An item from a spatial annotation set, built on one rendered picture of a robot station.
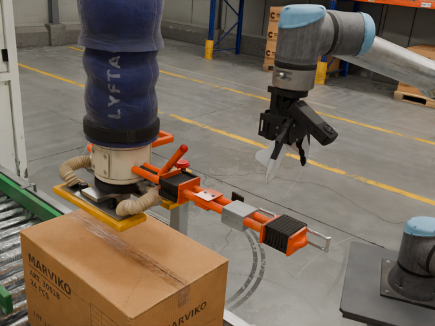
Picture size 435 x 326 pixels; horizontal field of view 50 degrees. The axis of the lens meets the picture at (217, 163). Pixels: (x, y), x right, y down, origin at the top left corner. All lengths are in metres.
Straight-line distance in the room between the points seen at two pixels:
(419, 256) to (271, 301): 1.33
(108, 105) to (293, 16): 0.60
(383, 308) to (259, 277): 1.42
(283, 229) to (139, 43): 0.61
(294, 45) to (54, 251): 1.02
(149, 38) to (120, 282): 0.70
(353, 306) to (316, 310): 1.17
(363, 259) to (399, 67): 0.96
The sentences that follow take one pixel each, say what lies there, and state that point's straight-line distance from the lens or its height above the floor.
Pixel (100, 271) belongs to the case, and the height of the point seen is 0.95.
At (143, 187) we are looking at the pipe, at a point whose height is 1.20.
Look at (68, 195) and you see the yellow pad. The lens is 1.53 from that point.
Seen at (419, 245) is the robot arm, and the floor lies 0.97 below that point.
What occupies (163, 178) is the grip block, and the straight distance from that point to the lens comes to 1.32.
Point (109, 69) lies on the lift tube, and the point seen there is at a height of 1.55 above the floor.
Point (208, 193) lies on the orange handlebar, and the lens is 1.25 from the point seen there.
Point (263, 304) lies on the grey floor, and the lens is 2.92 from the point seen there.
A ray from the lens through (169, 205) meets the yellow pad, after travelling 1.46.
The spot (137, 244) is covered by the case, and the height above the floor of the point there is 0.95.
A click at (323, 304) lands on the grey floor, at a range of 3.01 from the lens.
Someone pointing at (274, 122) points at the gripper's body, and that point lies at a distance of 1.03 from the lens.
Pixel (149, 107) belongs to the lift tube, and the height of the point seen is 1.44.
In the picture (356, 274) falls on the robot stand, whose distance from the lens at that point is 1.97.
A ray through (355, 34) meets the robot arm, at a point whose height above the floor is 1.71.
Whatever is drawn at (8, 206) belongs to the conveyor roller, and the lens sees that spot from 2.81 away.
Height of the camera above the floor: 1.82
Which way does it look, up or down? 22 degrees down
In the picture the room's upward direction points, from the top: 5 degrees clockwise
